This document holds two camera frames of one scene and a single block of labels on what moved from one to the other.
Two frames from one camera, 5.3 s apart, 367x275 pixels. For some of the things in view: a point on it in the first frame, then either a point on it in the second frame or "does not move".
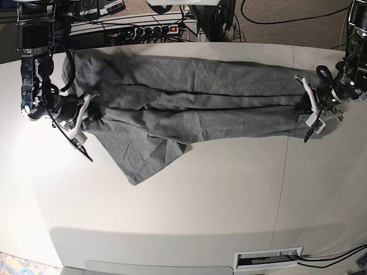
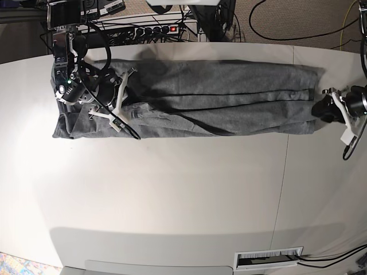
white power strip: [156, 30] does not move
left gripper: [69, 104] -> [106, 92]
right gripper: [324, 96] -> [325, 109]
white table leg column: [201, 36] does not move
